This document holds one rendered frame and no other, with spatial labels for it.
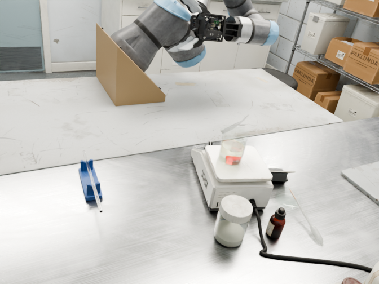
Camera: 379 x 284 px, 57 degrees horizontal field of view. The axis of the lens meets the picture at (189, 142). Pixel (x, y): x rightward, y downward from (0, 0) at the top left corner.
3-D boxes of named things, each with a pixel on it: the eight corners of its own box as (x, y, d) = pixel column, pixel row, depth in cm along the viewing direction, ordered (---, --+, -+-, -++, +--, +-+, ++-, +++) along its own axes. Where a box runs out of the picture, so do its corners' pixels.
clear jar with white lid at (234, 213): (250, 241, 67) (260, 210, 63) (226, 253, 64) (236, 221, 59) (229, 221, 71) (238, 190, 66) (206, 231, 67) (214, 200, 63)
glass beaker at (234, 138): (238, 155, 76) (247, 123, 72) (243, 171, 72) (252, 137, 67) (211, 153, 75) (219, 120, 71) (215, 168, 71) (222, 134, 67)
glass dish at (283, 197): (303, 204, 78) (307, 196, 77) (288, 213, 75) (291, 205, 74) (285, 190, 82) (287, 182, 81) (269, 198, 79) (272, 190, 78)
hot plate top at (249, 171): (203, 147, 78) (203, 144, 77) (253, 148, 81) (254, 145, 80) (217, 182, 68) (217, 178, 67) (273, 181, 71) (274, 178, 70)
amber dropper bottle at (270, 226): (280, 231, 70) (290, 205, 67) (280, 242, 68) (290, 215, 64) (265, 226, 71) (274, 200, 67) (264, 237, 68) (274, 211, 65)
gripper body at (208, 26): (208, 12, 92) (245, 17, 98) (193, 10, 99) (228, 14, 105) (204, 41, 95) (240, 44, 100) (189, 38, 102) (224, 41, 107)
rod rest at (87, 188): (78, 171, 77) (78, 158, 75) (93, 169, 79) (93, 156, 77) (85, 201, 70) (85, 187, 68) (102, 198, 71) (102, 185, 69)
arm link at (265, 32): (260, 36, 116) (273, 51, 111) (233, 34, 111) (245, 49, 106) (271, 14, 111) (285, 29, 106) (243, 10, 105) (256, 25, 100)
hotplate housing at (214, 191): (189, 156, 88) (193, 129, 84) (238, 156, 91) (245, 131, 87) (210, 221, 70) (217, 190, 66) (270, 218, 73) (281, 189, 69)
